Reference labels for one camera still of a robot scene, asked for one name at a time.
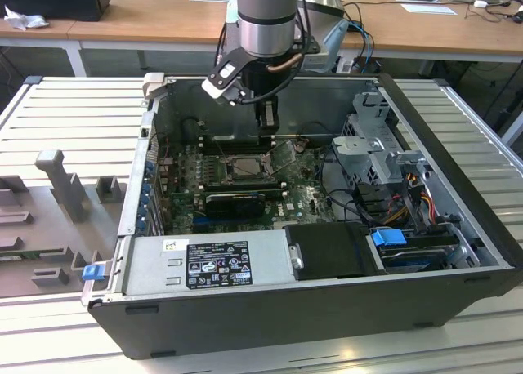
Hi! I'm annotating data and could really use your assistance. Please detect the metal socket cover frame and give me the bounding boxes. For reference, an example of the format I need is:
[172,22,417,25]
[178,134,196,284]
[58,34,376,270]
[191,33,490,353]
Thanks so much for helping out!
[266,139,297,176]

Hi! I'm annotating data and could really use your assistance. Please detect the thin wire locking lever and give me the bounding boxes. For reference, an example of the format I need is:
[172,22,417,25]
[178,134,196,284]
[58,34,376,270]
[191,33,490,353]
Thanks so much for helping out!
[214,138,238,184]

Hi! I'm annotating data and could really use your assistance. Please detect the silver topped CPU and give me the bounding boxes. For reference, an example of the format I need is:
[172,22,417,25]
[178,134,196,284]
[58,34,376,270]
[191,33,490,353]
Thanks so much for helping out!
[230,157,267,179]

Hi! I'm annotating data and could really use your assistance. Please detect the black RAM slot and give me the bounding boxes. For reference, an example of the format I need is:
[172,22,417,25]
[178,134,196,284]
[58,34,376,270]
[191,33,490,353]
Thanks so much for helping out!
[202,139,275,149]
[203,187,286,198]
[203,180,283,189]

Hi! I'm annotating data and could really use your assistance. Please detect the CPU socket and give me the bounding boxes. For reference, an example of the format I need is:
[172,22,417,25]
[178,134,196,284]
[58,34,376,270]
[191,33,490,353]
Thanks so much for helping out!
[221,153,274,184]

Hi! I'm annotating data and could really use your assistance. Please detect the wooden desk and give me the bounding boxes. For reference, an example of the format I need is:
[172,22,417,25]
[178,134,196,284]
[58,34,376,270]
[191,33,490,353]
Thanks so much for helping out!
[0,0,523,79]

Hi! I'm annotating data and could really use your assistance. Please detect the silver metal drive cage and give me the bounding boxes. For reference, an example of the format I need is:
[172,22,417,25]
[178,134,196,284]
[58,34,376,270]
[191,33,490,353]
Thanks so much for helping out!
[331,91,413,187]

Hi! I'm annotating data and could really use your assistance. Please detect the green motherboard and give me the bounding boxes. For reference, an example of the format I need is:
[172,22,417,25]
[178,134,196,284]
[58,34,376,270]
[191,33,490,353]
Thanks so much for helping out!
[157,136,342,235]

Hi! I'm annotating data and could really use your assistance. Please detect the black graphics card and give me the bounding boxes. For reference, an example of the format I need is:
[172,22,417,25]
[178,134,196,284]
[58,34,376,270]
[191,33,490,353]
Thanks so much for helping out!
[203,192,266,220]

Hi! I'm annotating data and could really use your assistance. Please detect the black plastic shroud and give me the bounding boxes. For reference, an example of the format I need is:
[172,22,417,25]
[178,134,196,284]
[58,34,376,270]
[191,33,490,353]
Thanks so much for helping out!
[283,221,388,283]

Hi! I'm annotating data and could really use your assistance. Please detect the white paper sheet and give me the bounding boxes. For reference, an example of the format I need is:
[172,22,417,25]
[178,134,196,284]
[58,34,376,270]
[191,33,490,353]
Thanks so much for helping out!
[400,2,458,16]

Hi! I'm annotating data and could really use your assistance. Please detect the hard disk in blue carrier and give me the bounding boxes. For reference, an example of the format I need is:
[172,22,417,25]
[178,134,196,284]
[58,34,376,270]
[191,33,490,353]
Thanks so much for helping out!
[370,228,461,275]

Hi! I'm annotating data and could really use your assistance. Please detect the silver power supply unit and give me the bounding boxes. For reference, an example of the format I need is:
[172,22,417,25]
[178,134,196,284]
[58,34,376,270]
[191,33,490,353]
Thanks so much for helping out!
[121,229,296,296]

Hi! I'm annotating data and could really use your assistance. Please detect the grey parts rack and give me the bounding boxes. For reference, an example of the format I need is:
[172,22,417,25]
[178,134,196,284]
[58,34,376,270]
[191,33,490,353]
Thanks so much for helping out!
[0,148,136,298]

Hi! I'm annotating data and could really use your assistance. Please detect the black box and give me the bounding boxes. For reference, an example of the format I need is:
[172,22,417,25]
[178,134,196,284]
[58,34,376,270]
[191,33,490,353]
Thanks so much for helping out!
[0,0,112,23]

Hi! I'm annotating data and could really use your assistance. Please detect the crumpled white paper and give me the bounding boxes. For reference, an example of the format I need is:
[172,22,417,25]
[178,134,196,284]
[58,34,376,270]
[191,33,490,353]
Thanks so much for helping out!
[2,4,51,31]

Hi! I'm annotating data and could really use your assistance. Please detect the black open PC case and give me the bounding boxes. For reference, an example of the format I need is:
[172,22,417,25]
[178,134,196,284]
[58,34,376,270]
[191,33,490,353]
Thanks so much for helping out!
[81,72,515,361]

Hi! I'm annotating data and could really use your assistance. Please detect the green RAM stick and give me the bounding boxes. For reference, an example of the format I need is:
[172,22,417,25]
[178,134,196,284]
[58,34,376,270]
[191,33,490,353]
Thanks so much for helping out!
[0,249,44,265]

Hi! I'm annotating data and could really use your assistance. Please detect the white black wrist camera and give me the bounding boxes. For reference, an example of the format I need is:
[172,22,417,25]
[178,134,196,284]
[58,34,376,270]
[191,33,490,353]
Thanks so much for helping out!
[201,49,251,107]

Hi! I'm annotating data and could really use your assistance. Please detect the black power cable bundle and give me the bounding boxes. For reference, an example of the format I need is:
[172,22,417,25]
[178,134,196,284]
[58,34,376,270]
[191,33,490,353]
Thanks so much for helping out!
[318,145,389,228]

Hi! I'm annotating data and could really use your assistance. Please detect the yellow red wire bundle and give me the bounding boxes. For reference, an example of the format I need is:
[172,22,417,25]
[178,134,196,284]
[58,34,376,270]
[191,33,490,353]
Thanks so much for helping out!
[386,185,436,225]

